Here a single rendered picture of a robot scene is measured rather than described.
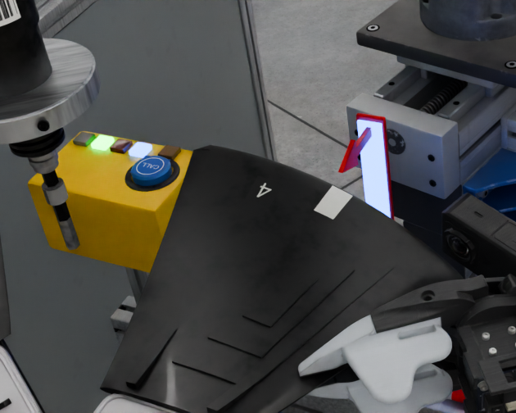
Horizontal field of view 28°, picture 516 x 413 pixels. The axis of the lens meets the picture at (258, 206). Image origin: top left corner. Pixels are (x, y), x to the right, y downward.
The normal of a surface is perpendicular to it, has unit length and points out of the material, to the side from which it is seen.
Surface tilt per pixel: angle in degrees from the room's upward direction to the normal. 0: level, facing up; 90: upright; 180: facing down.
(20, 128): 90
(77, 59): 0
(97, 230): 90
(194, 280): 7
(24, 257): 90
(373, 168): 90
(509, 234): 10
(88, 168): 0
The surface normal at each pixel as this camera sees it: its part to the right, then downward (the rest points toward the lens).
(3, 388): -0.12, 0.04
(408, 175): -0.65, 0.54
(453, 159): 0.74, 0.32
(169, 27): 0.87, 0.18
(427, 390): -0.12, -0.66
